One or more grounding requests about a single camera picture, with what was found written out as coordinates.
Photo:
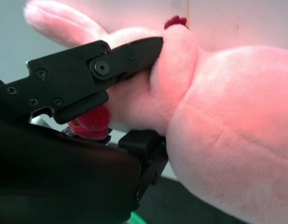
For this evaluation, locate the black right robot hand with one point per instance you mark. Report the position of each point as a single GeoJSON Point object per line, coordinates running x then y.
{"type": "Point", "coordinates": [52, 175]}

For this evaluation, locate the pink plush beaver doll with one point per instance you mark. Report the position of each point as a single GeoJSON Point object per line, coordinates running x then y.
{"type": "Point", "coordinates": [227, 116]}

